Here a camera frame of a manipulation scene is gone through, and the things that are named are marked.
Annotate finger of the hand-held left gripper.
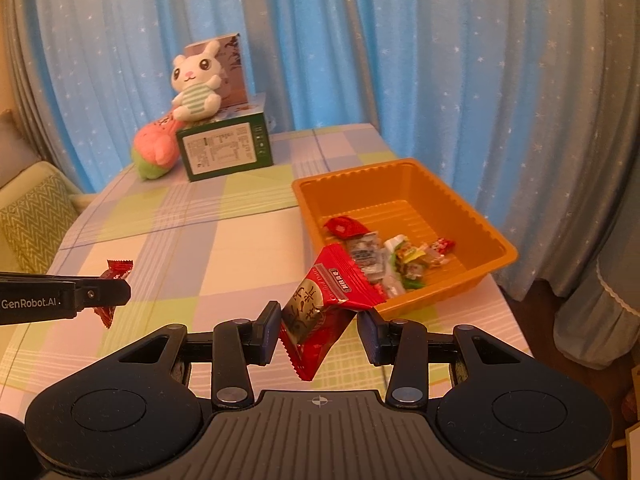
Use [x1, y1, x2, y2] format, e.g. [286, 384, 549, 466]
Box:
[75, 280, 132, 309]

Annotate green zigzag pillow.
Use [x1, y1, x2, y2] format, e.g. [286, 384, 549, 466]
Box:
[0, 175, 77, 276]

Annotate orange plastic tray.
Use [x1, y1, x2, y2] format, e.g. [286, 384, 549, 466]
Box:
[291, 158, 518, 320]

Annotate green cardboard box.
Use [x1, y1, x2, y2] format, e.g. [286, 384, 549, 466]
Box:
[176, 92, 274, 182]

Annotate grey pillow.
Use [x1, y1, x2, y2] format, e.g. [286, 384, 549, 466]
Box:
[0, 109, 17, 173]

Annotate white rabbit plush toy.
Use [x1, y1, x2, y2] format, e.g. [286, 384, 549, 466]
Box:
[170, 40, 224, 122]

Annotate brown cardboard box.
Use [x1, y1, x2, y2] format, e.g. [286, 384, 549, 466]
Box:
[184, 33, 248, 109]

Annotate grey curtain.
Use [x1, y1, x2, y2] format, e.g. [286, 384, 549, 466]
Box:
[0, 0, 68, 188]

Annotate pink green plush toy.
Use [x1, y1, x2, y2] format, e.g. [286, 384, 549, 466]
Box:
[131, 115, 183, 181]

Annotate blue star curtain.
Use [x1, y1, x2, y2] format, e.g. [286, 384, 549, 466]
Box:
[30, 0, 640, 281]

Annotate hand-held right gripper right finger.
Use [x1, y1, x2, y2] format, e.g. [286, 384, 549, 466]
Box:
[357, 308, 526, 410]

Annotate clear dark snack packet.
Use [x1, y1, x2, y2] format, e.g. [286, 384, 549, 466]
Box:
[347, 232, 386, 274]

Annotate light green sofa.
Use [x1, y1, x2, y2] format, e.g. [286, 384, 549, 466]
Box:
[0, 160, 96, 281]

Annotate large red gold-label snack packet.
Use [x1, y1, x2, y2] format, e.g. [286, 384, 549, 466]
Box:
[278, 243, 387, 382]

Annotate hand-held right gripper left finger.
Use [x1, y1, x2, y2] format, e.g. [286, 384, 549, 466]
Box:
[117, 301, 281, 411]

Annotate silver foil snack packet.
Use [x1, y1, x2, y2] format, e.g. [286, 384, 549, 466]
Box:
[370, 261, 407, 297]

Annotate teal cloth with lace trim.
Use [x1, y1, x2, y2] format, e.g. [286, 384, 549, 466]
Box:
[554, 237, 640, 367]

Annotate plain red pillow candy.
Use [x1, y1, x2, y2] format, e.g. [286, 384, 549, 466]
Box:
[95, 259, 135, 329]

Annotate plaid tablecloth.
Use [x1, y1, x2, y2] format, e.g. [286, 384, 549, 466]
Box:
[0, 122, 533, 411]

